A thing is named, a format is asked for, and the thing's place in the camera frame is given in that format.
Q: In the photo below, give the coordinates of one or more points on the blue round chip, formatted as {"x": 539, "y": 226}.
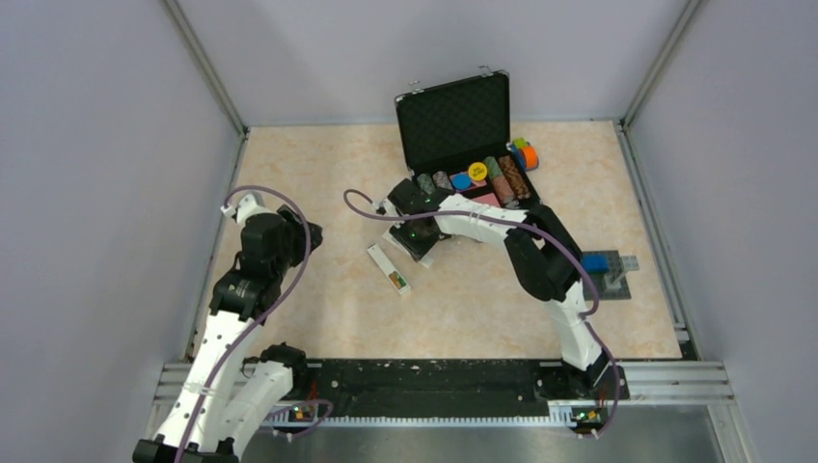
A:
{"x": 461, "y": 182}

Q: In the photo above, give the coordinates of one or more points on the pink card deck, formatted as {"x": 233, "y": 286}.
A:
{"x": 489, "y": 199}

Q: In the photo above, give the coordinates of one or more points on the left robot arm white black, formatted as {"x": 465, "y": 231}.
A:
{"x": 210, "y": 421}

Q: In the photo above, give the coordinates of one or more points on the grey lego baseplate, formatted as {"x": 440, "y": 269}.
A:
{"x": 614, "y": 284}

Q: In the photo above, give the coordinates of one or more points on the blue lego brick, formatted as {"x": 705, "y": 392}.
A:
{"x": 595, "y": 264}

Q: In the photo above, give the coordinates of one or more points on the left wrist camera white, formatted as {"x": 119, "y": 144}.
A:
{"x": 248, "y": 206}

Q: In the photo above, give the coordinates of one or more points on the black poker chip case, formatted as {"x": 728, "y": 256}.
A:
{"x": 447, "y": 127}

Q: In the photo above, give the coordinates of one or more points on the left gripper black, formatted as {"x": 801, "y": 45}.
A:
{"x": 294, "y": 226}

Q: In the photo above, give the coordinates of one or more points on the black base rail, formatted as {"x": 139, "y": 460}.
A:
{"x": 451, "y": 389}

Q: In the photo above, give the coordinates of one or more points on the yellow big blind chip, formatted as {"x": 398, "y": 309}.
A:
{"x": 477, "y": 172}

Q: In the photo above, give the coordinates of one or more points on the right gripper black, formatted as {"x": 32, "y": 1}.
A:
{"x": 418, "y": 250}

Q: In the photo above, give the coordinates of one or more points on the green battery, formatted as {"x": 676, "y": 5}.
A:
{"x": 398, "y": 279}

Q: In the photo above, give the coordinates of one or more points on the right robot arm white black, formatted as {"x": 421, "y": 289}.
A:
{"x": 546, "y": 260}

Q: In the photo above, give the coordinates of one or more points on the green toy block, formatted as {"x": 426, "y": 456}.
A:
{"x": 520, "y": 143}

